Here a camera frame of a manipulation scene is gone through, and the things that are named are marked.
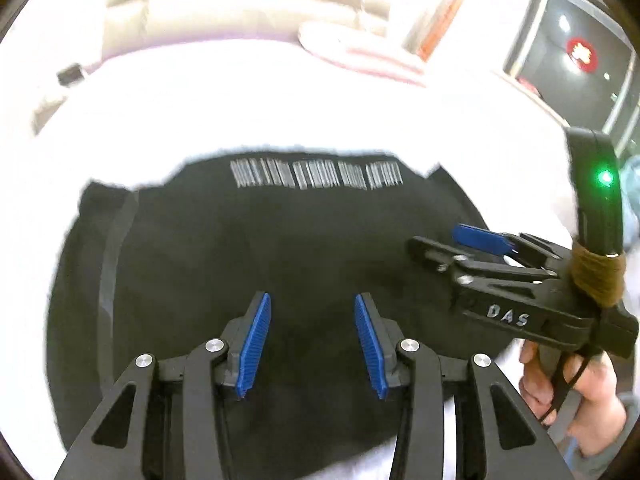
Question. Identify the dark window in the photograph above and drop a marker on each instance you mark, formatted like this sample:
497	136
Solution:
606	100

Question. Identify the beige and orange curtain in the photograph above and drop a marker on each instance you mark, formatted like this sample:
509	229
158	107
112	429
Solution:
427	33

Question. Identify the beige padded headboard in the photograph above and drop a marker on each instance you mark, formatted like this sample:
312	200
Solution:
134	25

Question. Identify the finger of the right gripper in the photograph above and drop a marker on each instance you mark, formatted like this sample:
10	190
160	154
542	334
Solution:
458	261
525	249

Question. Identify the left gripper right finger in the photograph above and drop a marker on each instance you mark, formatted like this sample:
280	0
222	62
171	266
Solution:
498	436

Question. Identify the brown patterned bag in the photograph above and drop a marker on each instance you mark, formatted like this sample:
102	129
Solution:
70	75

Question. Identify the floral quilted bed cover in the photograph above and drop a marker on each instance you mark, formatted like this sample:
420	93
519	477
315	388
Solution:
142	116

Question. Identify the person's right hand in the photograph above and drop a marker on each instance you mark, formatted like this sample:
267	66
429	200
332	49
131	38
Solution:
601	417

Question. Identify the folded pink blanket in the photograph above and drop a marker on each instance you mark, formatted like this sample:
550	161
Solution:
360	51

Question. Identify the red window decoration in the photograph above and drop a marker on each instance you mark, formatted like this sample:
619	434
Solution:
582	54

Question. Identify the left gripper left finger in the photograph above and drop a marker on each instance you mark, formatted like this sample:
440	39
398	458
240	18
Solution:
165	419

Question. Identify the black hooded jacket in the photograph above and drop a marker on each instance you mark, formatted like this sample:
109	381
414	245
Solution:
199	248

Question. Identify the grey bedside table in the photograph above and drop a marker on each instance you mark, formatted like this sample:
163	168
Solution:
45	110

